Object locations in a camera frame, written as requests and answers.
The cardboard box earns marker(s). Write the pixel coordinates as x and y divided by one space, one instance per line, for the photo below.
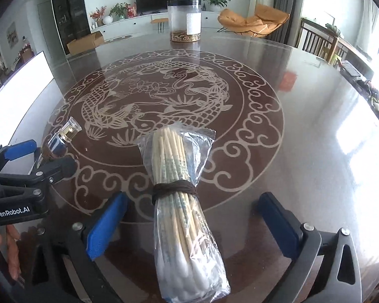
83 42

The wooden chair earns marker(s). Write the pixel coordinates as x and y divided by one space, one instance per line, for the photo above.
317 39

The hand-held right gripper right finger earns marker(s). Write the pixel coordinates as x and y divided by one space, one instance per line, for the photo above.
278 224

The small wooden side table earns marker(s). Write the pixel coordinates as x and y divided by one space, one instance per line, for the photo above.
159 21

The framed wall picture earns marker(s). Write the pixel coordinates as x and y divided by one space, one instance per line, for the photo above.
12 36

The white panel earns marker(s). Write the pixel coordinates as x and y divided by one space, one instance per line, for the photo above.
15 101

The orange lounge chair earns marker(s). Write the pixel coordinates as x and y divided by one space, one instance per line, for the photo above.
255 19

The cluttered side counter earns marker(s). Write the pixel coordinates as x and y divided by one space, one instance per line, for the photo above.
372 91

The large leafy potted plant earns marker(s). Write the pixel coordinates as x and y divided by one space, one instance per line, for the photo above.
216 0

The glass perfume bottle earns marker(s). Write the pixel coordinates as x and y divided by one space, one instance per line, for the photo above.
63 135

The white low cabinet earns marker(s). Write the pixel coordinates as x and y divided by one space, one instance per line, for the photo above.
126 26

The bag of cotton swabs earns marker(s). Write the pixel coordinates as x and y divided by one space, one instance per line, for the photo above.
177 157

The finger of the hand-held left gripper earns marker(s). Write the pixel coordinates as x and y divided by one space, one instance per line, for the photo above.
60 169
19 148

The green potted plant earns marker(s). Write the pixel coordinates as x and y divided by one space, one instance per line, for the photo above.
118 10

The red flower plant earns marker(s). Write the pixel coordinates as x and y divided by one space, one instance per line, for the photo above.
98 14

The clear plastic jar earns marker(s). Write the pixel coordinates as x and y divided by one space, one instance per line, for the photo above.
183 19

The black tall cabinet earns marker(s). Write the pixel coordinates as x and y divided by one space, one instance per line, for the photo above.
69 9

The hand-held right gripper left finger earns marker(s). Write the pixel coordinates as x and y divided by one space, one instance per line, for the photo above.
105 224

